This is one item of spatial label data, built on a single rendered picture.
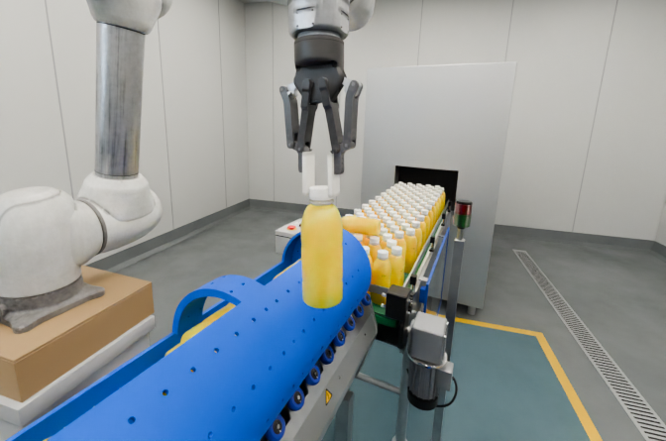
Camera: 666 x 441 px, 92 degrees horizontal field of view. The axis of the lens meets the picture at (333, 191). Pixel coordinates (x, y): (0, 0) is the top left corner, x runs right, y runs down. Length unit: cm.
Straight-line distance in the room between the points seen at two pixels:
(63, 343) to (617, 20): 574
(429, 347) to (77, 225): 109
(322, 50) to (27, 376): 81
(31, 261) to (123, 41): 53
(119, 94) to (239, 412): 75
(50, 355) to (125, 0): 77
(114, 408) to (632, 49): 568
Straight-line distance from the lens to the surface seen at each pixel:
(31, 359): 91
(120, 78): 97
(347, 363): 102
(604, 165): 558
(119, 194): 100
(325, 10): 49
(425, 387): 138
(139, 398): 51
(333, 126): 49
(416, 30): 524
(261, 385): 59
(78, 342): 96
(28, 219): 92
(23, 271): 95
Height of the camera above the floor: 154
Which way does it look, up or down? 12 degrees down
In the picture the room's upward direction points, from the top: 2 degrees clockwise
